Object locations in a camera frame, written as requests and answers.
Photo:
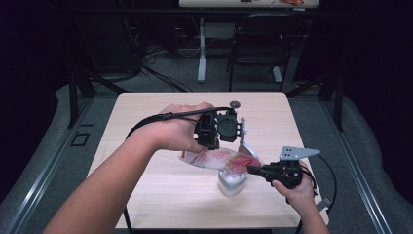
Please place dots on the person's left hand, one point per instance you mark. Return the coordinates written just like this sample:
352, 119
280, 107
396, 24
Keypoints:
177, 133

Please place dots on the black metal stand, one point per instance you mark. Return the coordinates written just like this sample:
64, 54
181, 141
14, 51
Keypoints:
339, 104
73, 97

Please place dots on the grey floor bracket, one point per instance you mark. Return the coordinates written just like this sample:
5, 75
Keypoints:
324, 204

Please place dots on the orange object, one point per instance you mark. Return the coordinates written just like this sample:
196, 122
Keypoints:
292, 2

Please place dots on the black chair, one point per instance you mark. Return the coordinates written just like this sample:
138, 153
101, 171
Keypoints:
259, 42

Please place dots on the aluminium floor rail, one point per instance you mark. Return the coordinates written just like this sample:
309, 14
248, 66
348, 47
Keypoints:
360, 175
42, 177

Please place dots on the white-legged desk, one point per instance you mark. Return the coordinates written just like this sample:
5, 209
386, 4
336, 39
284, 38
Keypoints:
202, 58

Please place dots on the person's right hand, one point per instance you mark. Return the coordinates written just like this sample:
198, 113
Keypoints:
302, 195

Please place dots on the clear jar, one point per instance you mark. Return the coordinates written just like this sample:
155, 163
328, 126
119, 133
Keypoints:
230, 187

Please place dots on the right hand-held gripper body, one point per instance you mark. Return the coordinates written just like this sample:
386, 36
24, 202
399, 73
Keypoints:
285, 172

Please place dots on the black floor socket frame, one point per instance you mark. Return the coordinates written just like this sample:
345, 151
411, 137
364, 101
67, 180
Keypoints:
72, 139

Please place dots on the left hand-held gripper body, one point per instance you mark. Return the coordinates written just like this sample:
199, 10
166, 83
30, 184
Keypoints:
227, 126

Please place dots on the black table grommet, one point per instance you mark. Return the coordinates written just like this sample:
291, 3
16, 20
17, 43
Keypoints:
235, 103

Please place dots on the white plastic bag red print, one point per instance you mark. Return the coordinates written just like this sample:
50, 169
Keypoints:
211, 159

